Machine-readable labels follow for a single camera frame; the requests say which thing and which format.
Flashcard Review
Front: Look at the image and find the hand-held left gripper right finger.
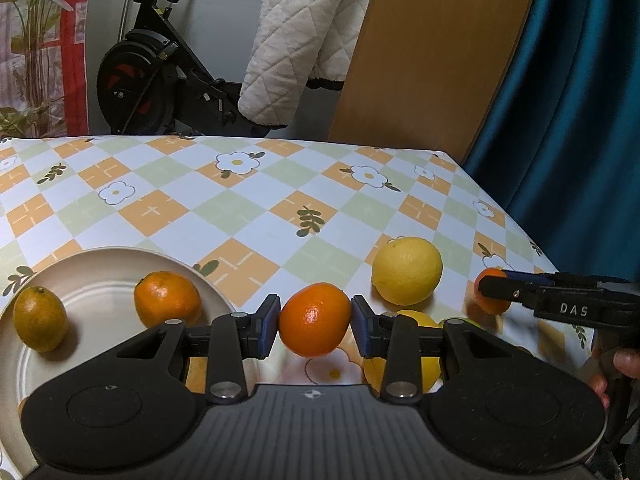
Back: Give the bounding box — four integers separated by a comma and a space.
351, 295, 531, 405

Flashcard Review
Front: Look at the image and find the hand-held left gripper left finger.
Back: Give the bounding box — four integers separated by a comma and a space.
115, 294, 281, 405

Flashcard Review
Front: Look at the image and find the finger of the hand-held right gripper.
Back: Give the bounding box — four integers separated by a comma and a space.
500, 269, 558, 288
477, 277, 541, 306

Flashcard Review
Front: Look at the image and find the small orange mandarin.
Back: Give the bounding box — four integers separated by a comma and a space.
472, 267, 513, 316
134, 271, 203, 329
278, 282, 352, 358

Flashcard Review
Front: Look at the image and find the yellow lemon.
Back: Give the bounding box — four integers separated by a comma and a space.
371, 236, 444, 307
362, 310, 443, 396

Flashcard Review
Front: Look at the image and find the cream round plate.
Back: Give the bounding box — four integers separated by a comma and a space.
0, 246, 238, 478

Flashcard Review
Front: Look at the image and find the greenish orange mandarin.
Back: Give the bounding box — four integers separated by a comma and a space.
12, 286, 68, 353

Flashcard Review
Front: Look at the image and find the person's right hand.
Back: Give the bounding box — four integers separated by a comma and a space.
587, 342, 640, 411

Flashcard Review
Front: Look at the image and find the checked floral tablecloth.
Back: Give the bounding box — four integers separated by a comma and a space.
0, 135, 608, 411

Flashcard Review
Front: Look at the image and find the teal curtain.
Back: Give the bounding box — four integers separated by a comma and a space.
462, 0, 640, 281

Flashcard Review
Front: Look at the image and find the wooden board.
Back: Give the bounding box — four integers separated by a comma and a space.
327, 0, 545, 163

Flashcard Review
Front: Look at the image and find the black exercise bike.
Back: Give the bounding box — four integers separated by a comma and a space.
95, 0, 281, 138

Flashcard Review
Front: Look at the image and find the white quilted jacket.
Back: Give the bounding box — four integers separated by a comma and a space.
237, 0, 381, 127

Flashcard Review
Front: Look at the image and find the potted green plant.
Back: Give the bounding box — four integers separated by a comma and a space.
0, 0, 91, 138

